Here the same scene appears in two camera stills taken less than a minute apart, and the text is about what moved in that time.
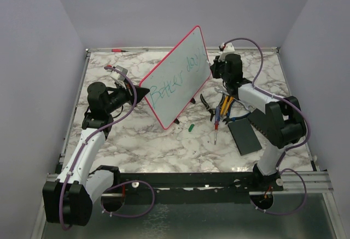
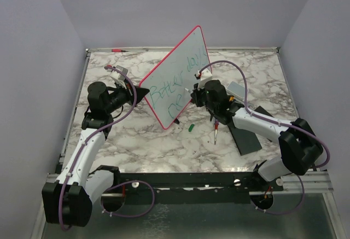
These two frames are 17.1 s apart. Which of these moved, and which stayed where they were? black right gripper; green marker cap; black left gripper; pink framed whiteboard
Moved: black right gripper
Stayed: black left gripper; pink framed whiteboard; green marker cap
